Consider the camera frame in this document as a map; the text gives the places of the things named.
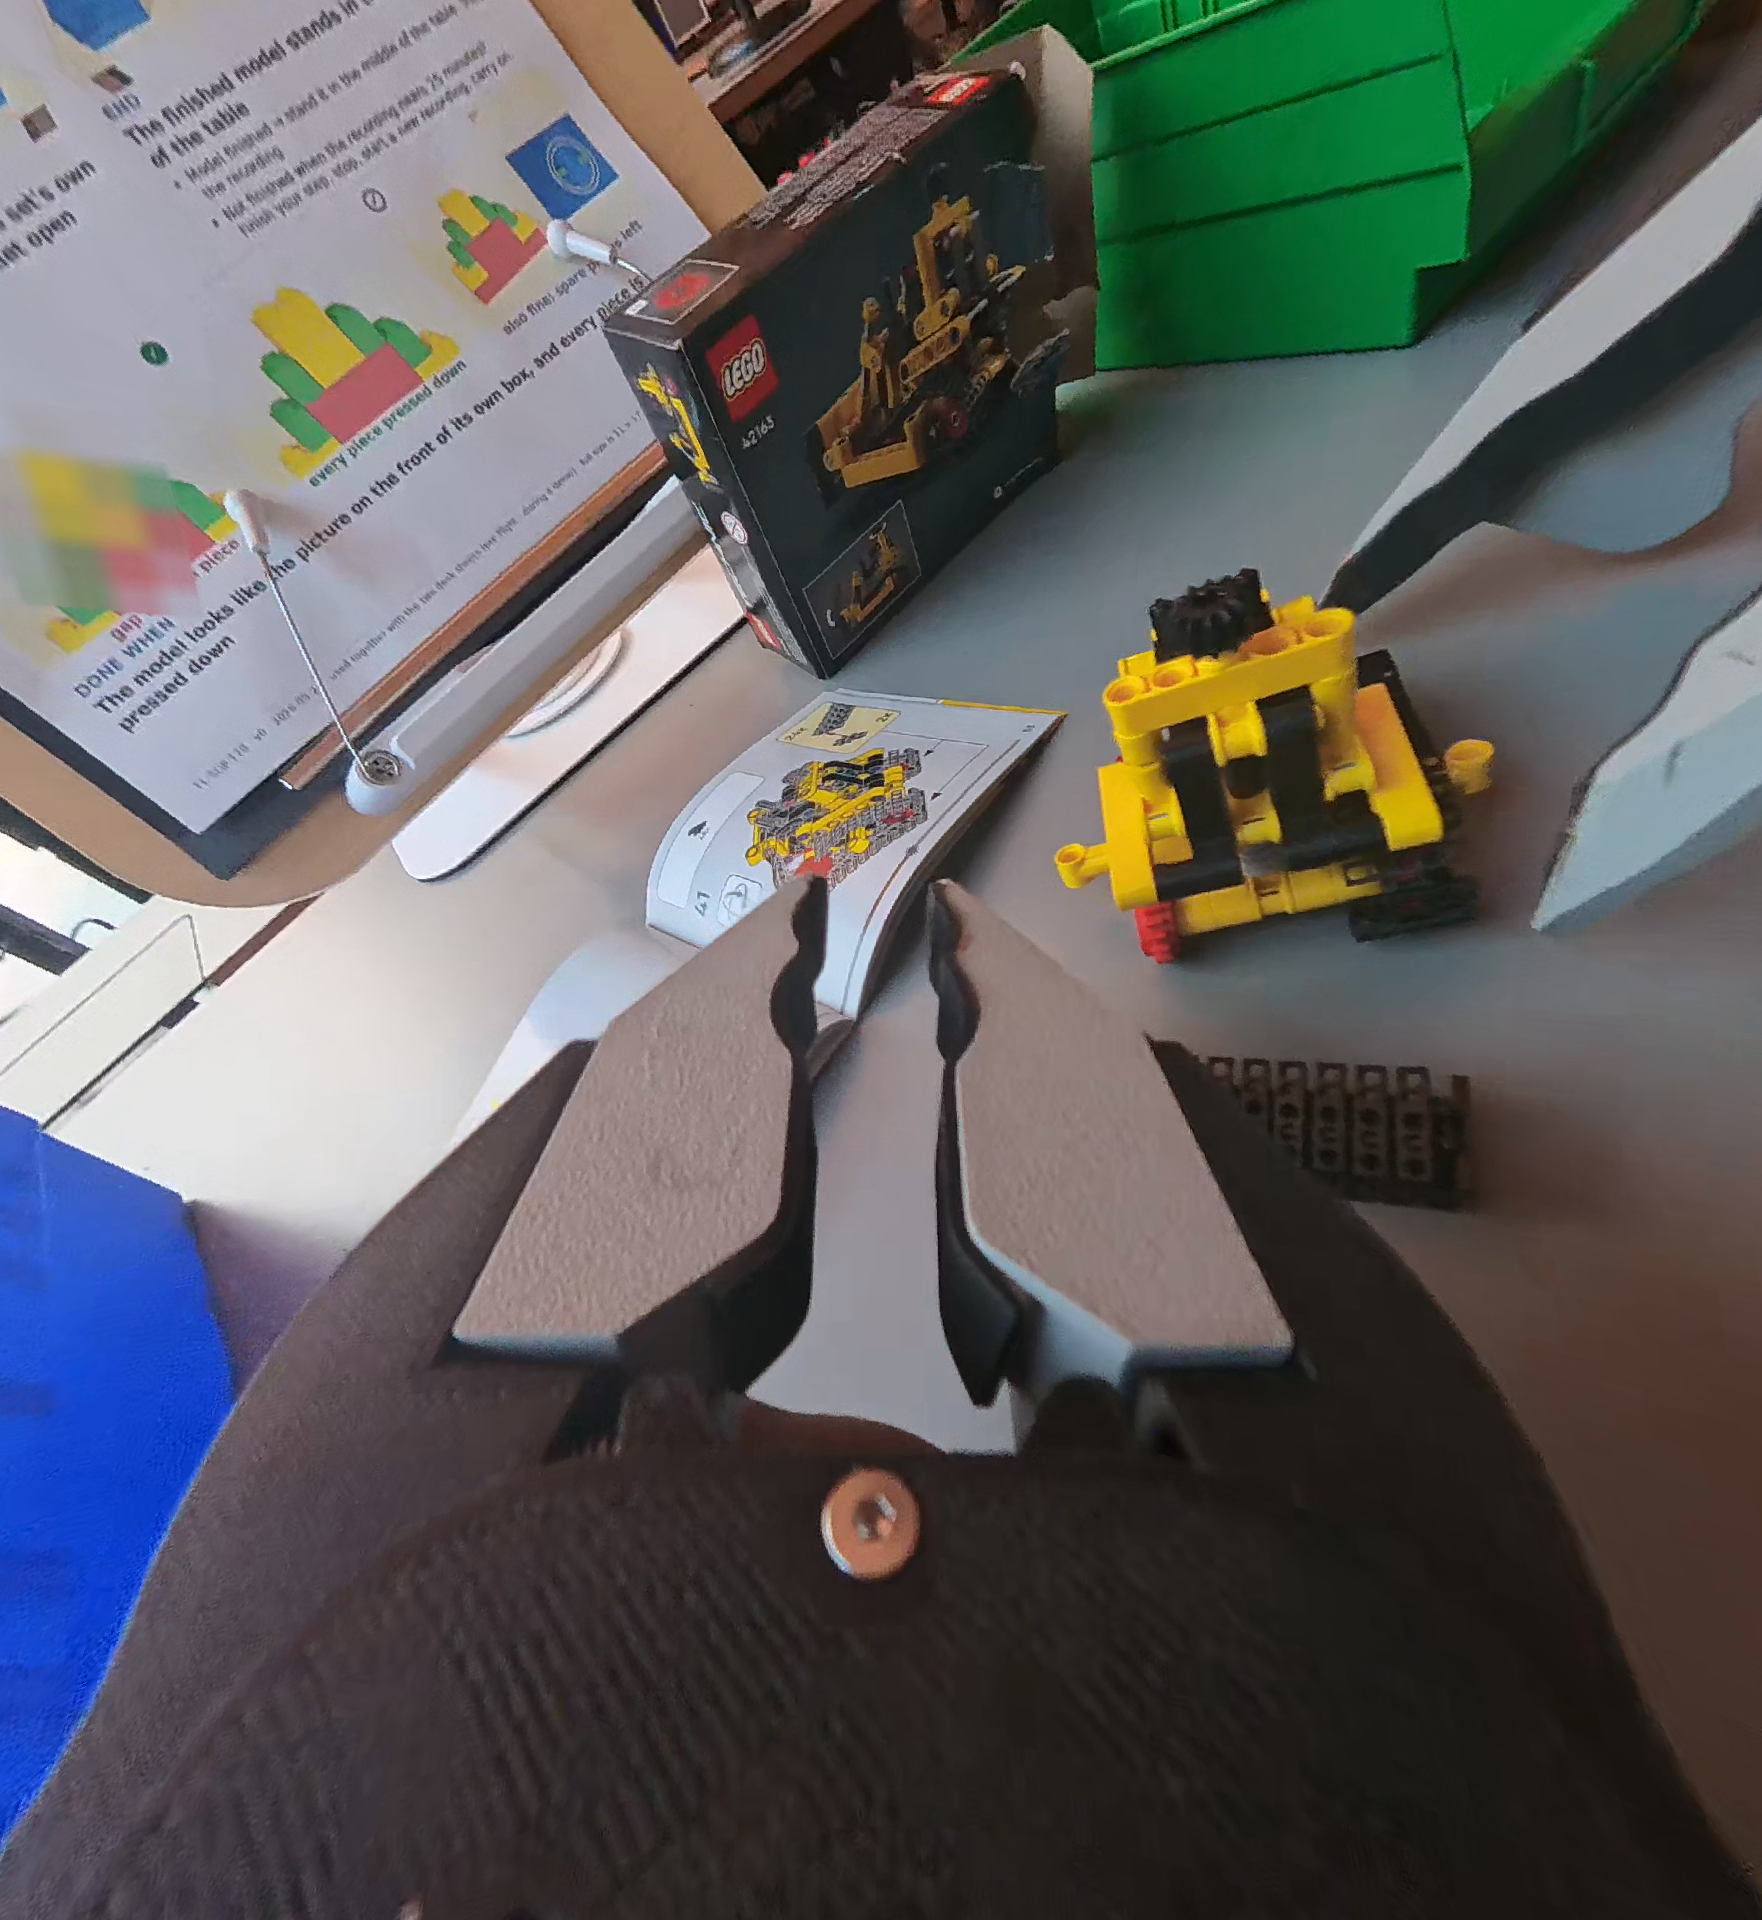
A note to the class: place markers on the lego instruction booklet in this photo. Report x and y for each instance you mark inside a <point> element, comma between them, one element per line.
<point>895,780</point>

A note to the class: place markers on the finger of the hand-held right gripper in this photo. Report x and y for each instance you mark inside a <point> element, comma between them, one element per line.
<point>1571,329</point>
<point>1723,765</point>

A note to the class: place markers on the wooden sheet board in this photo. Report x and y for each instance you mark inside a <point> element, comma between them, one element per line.
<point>642,90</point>

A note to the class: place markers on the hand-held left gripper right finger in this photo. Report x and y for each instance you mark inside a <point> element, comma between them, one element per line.
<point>1105,1185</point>

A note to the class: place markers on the blue plastic bin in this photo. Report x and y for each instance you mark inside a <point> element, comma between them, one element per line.
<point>57,1424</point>

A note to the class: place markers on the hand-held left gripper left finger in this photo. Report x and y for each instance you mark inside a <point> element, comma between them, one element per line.
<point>642,1185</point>

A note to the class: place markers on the printed instruction sheet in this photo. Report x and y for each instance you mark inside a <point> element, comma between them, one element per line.
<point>372,225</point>

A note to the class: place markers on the green plastic bin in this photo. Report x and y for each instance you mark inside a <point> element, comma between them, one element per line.
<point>1271,225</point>

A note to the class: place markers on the black lego track strip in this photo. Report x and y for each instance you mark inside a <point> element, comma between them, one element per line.
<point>1413,900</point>
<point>1362,1148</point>

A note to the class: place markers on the yellow lego bulldozer model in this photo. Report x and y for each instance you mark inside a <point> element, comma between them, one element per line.
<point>1196,698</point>

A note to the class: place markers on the black lego set box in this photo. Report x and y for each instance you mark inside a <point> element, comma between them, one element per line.
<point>851,495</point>

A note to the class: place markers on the white stand base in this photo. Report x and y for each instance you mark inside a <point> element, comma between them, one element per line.
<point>581,780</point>

